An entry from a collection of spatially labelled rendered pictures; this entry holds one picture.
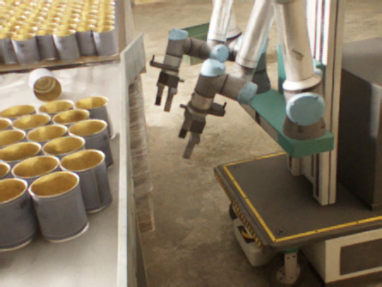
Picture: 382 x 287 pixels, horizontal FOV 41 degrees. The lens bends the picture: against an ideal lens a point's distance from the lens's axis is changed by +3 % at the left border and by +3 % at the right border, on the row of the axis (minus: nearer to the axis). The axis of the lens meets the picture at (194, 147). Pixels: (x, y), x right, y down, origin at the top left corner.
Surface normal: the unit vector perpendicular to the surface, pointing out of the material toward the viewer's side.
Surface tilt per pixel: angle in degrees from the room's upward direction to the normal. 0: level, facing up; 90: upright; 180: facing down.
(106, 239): 0
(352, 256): 90
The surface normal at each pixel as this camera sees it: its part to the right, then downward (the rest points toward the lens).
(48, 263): -0.09, -0.89
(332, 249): 0.25, 0.41
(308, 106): -0.13, 0.57
